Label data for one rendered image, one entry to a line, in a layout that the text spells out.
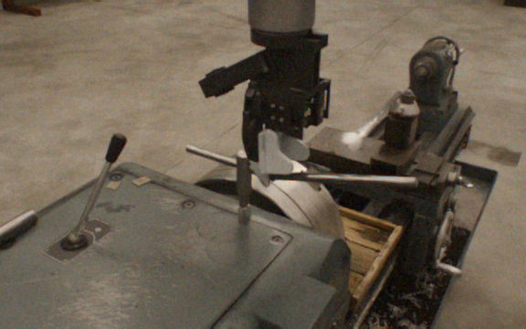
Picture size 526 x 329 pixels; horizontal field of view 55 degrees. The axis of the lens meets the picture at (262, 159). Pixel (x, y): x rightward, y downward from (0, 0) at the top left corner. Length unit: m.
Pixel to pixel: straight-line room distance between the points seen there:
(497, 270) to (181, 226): 2.20
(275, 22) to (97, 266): 0.39
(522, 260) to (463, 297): 0.47
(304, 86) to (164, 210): 0.32
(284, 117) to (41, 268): 0.37
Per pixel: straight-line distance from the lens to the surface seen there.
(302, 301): 0.63
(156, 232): 0.74
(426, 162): 1.54
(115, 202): 0.82
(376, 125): 1.97
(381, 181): 0.60
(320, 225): 0.90
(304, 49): 0.56
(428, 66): 1.91
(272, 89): 0.58
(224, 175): 0.90
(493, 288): 2.68
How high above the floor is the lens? 1.70
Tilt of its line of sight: 30 degrees down
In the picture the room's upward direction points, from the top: straight up
